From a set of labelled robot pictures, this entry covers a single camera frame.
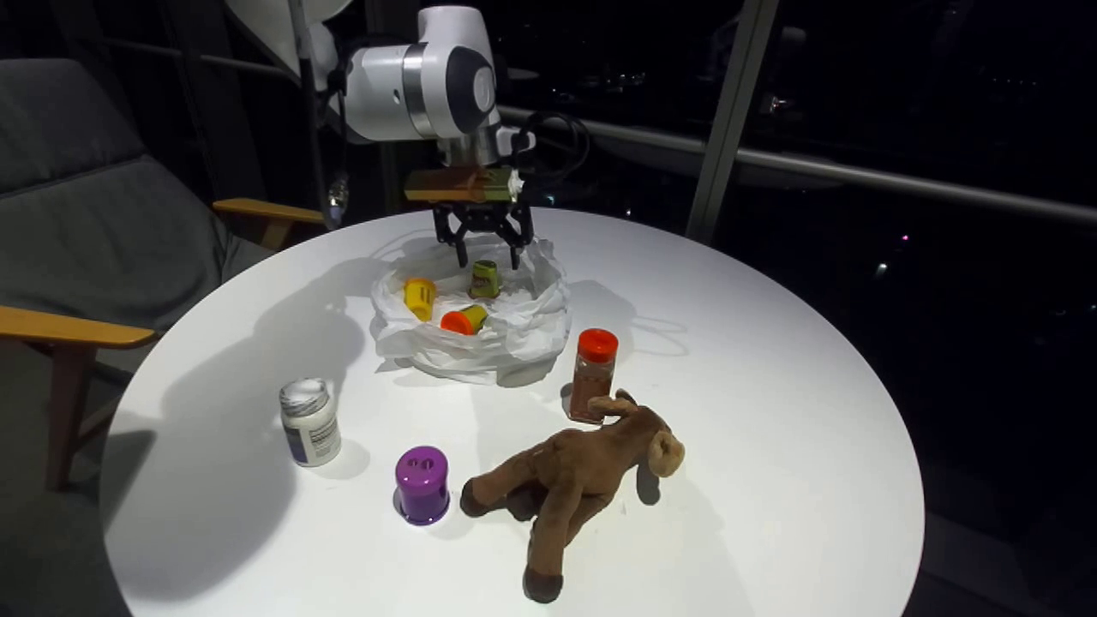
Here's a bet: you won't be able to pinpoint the brown plush moose toy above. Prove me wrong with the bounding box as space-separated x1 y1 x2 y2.
460 392 687 604

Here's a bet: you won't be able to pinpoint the grey wooden armchair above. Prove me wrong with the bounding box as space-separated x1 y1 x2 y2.
0 57 325 491

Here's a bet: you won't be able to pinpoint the white plastic bag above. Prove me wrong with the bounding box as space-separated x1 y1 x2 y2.
372 237 571 384

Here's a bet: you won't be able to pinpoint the brown orange-cap spice bottle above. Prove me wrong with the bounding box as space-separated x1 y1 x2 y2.
571 329 619 421

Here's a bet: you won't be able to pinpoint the yellow-green lid dough tub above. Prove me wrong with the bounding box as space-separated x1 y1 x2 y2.
470 261 504 301

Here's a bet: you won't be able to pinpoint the yellow red-lid dough tub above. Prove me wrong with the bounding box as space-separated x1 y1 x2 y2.
443 305 487 334

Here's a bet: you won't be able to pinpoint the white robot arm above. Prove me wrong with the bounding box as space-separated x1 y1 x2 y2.
222 0 532 166

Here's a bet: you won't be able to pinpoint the white jar blue lid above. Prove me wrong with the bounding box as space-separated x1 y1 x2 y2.
278 376 344 465

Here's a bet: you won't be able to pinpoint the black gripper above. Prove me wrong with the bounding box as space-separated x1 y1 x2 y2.
433 201 534 270

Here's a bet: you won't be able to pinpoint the purple cap shaker bottle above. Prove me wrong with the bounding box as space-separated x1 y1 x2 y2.
396 444 449 525

